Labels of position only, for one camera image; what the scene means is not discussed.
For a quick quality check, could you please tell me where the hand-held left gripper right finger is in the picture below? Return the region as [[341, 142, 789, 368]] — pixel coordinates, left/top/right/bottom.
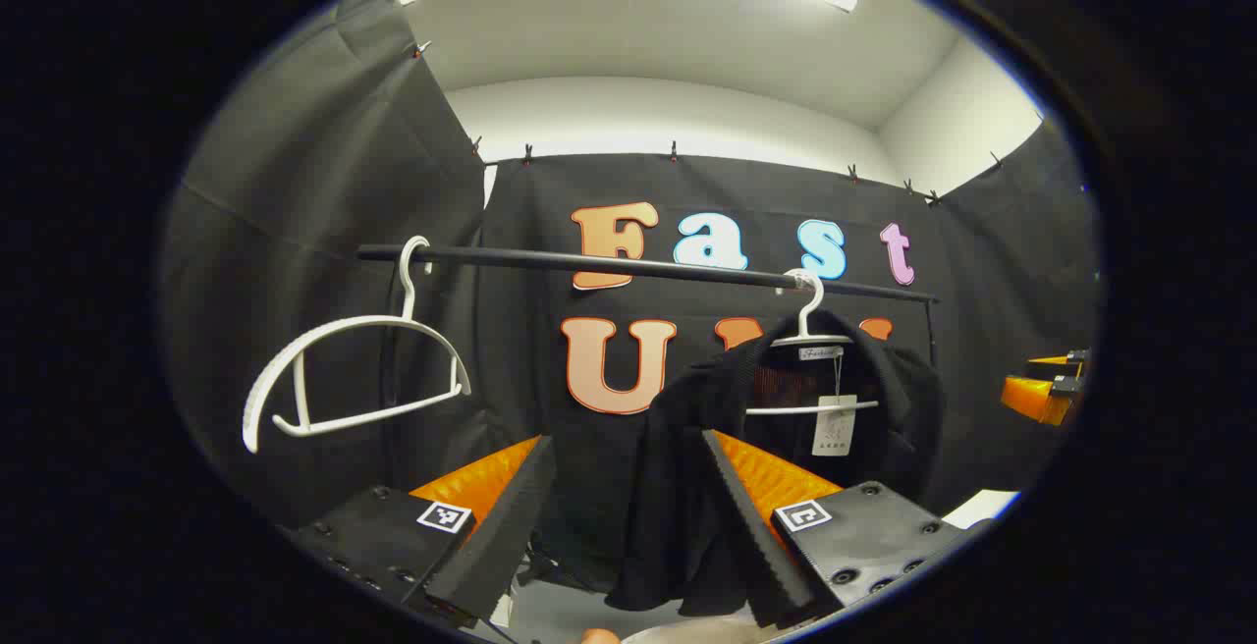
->
[[700, 429, 995, 630]]

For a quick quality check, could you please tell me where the black clothes rack rail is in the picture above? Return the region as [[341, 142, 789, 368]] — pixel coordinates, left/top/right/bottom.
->
[[355, 243, 942, 370]]

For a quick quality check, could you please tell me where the row of small backdrop clips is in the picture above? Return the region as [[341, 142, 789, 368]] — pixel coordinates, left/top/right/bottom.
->
[[412, 40, 1005, 205]]

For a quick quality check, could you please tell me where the white paper garment tag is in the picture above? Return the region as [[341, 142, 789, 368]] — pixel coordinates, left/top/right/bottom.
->
[[811, 394, 858, 457]]

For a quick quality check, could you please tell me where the black backdrop cloth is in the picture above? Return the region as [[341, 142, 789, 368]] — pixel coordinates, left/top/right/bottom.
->
[[162, 0, 1101, 586]]

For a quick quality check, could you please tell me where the black knit sweater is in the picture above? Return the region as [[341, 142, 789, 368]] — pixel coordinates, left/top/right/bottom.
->
[[604, 308, 946, 617]]

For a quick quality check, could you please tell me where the white hanger with clothes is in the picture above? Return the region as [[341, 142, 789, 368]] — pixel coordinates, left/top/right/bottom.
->
[[744, 269, 882, 417]]

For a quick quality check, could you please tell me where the empty white plastic hanger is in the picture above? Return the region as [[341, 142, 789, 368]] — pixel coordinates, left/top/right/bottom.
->
[[242, 236, 472, 455]]

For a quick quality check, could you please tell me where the white board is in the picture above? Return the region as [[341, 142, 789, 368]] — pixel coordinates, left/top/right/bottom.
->
[[969, 490, 1022, 528]]

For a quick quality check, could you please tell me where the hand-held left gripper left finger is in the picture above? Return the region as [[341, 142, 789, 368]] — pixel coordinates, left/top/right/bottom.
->
[[290, 434, 559, 625]]

